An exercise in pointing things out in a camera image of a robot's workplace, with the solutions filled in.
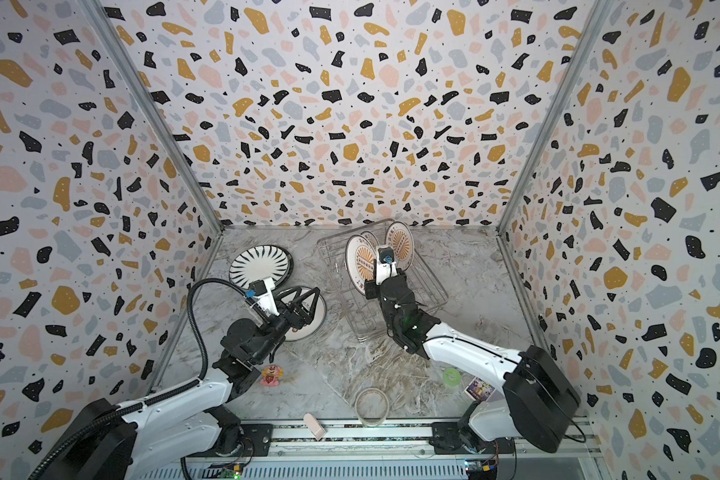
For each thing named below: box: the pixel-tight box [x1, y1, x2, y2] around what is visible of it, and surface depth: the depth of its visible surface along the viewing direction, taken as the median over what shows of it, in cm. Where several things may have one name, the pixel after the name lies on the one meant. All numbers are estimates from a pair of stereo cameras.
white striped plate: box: [229, 245, 294, 289], surface depth 109 cm
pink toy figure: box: [260, 364, 285, 387], surface depth 84 cm
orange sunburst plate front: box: [345, 235, 377, 296], surface depth 88 cm
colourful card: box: [465, 377, 496, 403], surface depth 83 cm
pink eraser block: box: [304, 413, 326, 441], surface depth 76 cm
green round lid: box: [443, 368, 461, 386], surface depth 87 cm
